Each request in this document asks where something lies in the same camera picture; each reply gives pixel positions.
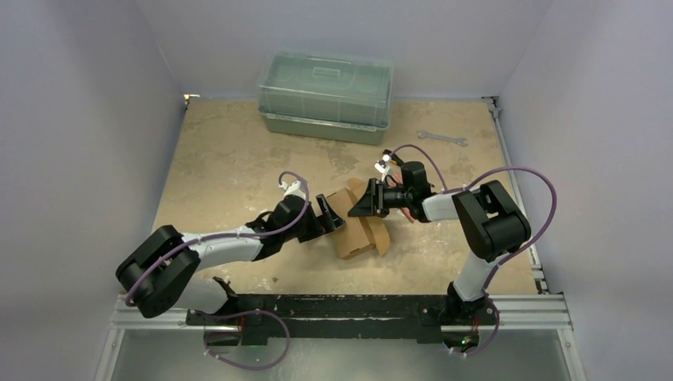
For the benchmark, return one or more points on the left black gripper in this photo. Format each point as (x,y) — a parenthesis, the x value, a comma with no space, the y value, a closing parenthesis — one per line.
(318,227)

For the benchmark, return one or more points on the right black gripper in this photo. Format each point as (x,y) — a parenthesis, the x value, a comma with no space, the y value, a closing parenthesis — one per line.
(378,195)

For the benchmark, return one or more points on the brown cardboard box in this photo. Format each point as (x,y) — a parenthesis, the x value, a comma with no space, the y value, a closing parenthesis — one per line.
(358,234)

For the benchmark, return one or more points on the red pen with label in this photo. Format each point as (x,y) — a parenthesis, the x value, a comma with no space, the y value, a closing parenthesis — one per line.
(407,214)

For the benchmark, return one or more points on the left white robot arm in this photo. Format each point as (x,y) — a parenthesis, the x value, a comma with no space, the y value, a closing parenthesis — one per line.
(159,274)

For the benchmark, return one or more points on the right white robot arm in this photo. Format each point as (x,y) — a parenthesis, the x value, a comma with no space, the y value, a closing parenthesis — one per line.
(492,224)

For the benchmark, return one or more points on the green plastic storage box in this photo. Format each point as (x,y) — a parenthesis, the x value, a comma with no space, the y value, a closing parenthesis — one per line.
(344,98)

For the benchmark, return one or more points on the silver wrench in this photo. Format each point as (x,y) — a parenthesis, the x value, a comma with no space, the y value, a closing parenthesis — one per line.
(461,141)

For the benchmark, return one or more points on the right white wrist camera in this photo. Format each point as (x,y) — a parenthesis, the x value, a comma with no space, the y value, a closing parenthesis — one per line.
(383,166)

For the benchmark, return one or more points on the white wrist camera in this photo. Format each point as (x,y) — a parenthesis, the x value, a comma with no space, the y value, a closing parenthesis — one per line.
(383,166)
(296,188)

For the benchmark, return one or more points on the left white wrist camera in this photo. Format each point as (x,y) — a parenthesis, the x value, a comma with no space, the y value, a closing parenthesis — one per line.
(296,188)

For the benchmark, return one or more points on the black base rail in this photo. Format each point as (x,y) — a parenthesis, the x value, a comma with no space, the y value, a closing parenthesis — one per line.
(426,319)

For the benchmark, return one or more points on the aluminium frame rail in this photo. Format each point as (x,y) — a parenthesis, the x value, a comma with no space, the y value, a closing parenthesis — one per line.
(534,342)

